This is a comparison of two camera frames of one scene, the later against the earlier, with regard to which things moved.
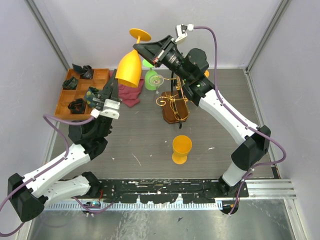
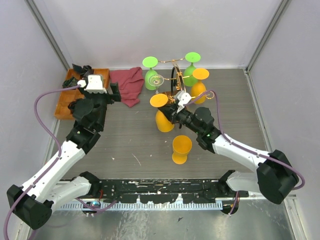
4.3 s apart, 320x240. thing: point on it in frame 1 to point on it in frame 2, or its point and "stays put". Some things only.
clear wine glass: x=156 y=80 stays put
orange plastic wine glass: x=129 y=71 to x=164 y=125
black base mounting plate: x=165 y=191 stays put
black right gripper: x=153 y=51 to x=167 y=110
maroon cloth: x=129 y=95 stays put
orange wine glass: x=181 y=145 stays put
